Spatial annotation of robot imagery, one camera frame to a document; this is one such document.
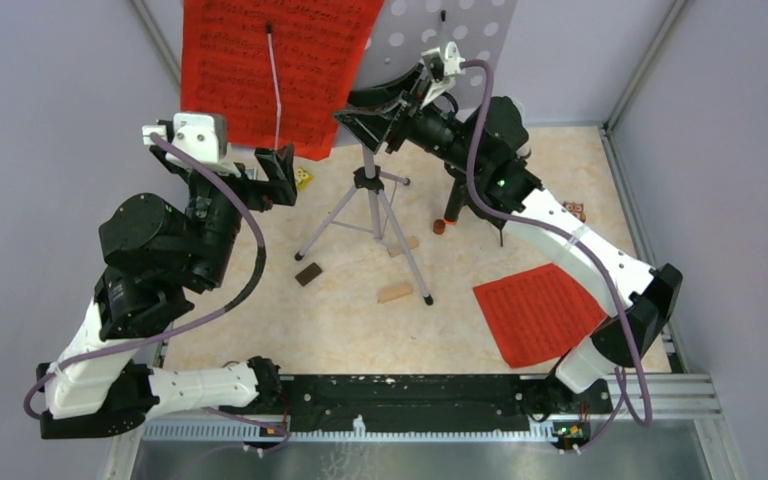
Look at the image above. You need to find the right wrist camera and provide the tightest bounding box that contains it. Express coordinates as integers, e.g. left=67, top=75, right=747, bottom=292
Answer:
left=421, top=40, right=464, bottom=109

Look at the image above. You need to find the dark brown block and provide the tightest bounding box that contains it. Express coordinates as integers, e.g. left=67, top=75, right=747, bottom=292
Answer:
left=295, top=262, right=323, bottom=287

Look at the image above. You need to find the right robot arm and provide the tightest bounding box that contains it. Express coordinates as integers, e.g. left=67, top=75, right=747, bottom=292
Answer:
left=334, top=66, right=683, bottom=412

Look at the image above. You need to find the light wooden block front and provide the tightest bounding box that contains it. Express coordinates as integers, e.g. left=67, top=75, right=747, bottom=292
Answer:
left=377, top=282, right=414, bottom=304

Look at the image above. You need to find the light wooden block middle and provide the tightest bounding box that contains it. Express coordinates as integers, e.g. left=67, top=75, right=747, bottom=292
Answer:
left=387, top=236, right=419, bottom=258

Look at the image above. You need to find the black mic tripod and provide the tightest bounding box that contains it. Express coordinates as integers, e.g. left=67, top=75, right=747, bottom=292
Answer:
left=489, top=219, right=506, bottom=247

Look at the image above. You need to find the black microphone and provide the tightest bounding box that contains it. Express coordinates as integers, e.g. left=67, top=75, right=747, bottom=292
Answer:
left=443, top=164, right=470, bottom=225

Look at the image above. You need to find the red owl toy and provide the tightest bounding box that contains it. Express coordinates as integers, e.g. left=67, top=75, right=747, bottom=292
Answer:
left=562, top=201, right=587, bottom=223

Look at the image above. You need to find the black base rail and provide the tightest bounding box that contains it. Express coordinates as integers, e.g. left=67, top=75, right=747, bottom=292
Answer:
left=222, top=374, right=613, bottom=435

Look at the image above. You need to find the yellow owl toy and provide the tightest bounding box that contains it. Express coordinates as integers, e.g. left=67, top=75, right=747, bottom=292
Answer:
left=295, top=167, right=314, bottom=190

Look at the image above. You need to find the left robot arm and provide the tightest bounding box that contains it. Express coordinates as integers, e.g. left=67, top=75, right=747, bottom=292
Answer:
left=36, top=145, right=297, bottom=440

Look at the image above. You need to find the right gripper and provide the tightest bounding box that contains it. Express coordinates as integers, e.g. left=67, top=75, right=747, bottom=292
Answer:
left=331, top=65, right=483, bottom=177

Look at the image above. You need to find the light wooden block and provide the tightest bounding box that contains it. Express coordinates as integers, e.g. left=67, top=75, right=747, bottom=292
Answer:
left=387, top=236, right=419, bottom=258
left=377, top=282, right=414, bottom=304

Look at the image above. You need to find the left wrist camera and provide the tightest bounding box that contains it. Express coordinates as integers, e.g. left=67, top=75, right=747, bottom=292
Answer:
left=141, top=112, right=234, bottom=172

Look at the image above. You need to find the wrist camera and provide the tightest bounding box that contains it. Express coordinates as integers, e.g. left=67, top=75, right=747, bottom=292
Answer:
left=421, top=40, right=464, bottom=109
left=141, top=112, right=234, bottom=172

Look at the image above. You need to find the small brown cylinder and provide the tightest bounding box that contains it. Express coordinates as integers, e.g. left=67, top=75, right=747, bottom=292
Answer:
left=432, top=219, right=446, bottom=235

